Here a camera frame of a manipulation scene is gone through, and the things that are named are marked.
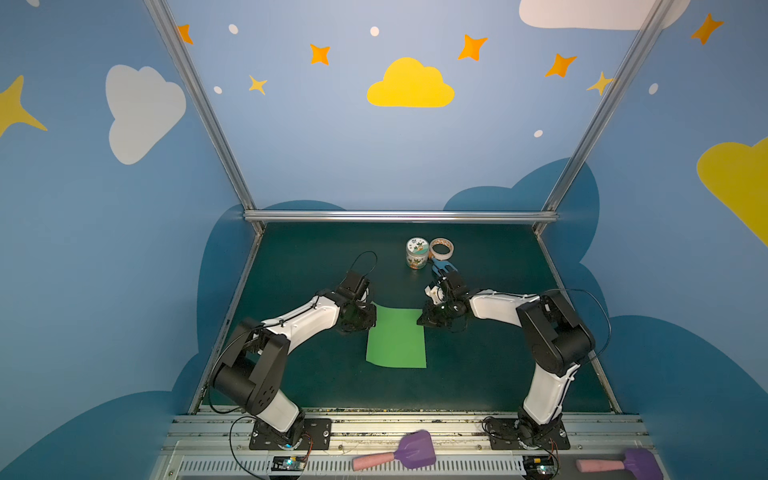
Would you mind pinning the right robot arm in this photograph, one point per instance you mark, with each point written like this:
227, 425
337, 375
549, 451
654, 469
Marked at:
558, 339

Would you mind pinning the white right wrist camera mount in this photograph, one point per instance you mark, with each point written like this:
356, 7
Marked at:
448, 287

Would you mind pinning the aluminium front rail base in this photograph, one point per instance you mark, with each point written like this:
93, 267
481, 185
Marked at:
371, 444

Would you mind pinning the blue garden hand rake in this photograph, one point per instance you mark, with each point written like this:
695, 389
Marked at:
442, 268

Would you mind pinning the aluminium corner post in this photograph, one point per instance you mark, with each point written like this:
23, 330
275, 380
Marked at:
638, 51
165, 23

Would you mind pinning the white tape roll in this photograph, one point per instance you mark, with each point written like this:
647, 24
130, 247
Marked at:
441, 249

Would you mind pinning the aluminium back frame rail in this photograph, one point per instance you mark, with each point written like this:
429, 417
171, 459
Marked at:
460, 217

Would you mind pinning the aluminium right corner post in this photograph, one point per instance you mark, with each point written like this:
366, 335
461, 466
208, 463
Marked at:
638, 51

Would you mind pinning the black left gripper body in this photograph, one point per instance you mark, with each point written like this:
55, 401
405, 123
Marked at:
362, 318

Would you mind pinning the green square paper sheet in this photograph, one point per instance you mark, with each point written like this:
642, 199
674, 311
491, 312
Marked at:
397, 340

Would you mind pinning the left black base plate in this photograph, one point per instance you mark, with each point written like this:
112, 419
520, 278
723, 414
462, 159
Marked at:
305, 433

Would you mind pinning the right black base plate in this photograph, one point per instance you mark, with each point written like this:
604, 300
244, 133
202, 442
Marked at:
525, 434

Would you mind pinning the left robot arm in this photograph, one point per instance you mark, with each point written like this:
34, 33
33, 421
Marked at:
250, 370

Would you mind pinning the left green circuit board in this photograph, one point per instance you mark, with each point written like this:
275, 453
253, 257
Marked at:
286, 464

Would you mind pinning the green circuit board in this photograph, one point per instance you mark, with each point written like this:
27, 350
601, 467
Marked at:
539, 468
286, 464

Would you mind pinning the carrot snack jar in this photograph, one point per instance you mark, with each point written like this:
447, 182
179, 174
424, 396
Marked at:
417, 253

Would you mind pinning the purple scoop pink handle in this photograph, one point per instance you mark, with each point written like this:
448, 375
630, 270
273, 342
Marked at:
641, 463
415, 450

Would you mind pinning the right green circuit board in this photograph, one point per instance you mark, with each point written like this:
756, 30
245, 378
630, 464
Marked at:
539, 468

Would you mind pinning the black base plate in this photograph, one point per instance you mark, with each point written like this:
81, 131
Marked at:
305, 433
525, 434

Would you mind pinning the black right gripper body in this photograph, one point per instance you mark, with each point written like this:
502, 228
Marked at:
438, 315

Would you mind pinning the aluminium left corner post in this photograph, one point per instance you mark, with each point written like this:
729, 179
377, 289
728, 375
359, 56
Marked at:
165, 23

